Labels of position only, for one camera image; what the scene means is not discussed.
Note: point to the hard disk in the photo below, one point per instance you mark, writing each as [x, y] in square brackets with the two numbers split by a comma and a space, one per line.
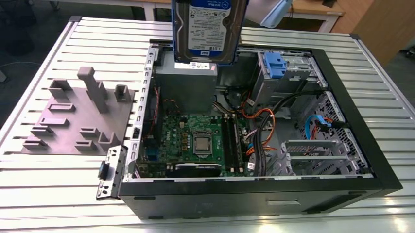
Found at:
[206, 29]

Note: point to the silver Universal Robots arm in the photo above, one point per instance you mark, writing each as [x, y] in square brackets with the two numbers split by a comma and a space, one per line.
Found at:
[274, 14]

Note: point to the metal disk bay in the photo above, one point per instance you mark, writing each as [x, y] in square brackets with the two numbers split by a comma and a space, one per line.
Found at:
[310, 157]

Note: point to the silver CPU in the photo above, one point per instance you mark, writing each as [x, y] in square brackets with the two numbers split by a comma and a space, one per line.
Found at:
[201, 143]

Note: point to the grey power supply unit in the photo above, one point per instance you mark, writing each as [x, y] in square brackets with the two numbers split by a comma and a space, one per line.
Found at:
[184, 92]

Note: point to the black RAM slot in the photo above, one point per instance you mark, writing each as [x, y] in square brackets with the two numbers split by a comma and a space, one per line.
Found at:
[226, 143]
[236, 145]

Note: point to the green motherboard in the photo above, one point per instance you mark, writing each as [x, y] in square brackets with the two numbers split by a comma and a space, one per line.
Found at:
[174, 136]

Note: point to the CPU socket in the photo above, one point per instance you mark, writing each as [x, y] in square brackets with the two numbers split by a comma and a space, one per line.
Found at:
[202, 155]

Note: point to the black graphics card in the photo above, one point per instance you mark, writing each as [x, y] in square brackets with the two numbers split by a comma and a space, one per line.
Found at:
[193, 170]

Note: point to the metal optical drive cage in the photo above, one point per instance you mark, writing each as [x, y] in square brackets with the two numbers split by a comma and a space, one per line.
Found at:
[274, 89]

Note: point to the blue drive latch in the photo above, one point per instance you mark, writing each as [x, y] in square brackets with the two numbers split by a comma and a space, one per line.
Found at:
[273, 64]

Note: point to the black open PC case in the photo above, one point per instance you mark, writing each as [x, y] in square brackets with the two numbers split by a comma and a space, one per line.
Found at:
[226, 199]

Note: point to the grey parts rack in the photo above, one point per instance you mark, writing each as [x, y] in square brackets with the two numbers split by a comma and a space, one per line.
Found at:
[80, 116]

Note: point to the brown wooden cabinet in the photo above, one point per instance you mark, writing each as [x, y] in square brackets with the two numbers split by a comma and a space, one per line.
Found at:
[381, 24]

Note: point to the metal card retention bracket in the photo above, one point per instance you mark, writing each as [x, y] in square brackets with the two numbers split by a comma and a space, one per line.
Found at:
[117, 170]

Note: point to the wooden desk white frame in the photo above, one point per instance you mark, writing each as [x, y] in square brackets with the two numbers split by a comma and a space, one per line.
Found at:
[310, 7]

